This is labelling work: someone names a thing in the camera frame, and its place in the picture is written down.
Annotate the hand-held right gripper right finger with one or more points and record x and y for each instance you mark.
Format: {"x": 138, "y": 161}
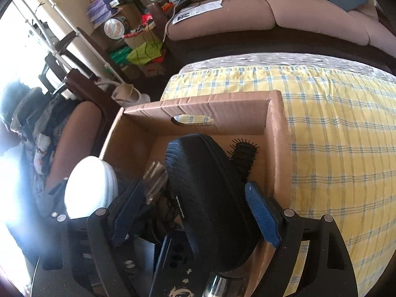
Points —
{"x": 263, "y": 216}

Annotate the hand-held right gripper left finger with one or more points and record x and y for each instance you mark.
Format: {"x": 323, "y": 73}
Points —
{"x": 128, "y": 213}

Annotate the clear round lidded container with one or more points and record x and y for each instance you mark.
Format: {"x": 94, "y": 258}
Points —
{"x": 89, "y": 185}

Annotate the black bristle hairbrush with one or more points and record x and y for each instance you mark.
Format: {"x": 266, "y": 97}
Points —
{"x": 246, "y": 157}

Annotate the black zip case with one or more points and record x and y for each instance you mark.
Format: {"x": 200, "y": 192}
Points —
{"x": 201, "y": 191}

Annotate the black printed box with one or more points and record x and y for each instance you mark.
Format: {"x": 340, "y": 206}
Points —
{"x": 173, "y": 263}

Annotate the gold capped bottle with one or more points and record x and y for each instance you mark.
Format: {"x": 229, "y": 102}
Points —
{"x": 221, "y": 286}

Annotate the brown cardboard box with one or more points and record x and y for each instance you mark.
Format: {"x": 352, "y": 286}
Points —
{"x": 216, "y": 111}

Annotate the yellow plaid cloth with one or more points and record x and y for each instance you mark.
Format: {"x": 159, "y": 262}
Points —
{"x": 340, "y": 161}

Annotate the pile of clothes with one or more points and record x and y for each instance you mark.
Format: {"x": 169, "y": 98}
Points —
{"x": 40, "y": 123}

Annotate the lime green bag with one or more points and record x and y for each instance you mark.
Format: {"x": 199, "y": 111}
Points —
{"x": 145, "y": 54}

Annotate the white pipe rack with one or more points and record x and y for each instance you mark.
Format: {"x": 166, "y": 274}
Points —
{"x": 89, "y": 45}

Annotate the round printed tin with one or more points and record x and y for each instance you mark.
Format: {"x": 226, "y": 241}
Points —
{"x": 116, "y": 27}

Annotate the purple carton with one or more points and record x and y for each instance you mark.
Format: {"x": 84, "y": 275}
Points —
{"x": 102, "y": 7}

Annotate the brown sofa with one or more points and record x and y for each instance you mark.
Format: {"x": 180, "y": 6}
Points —
{"x": 247, "y": 9}

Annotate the white printed papers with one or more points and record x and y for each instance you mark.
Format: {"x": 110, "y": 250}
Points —
{"x": 198, "y": 10}

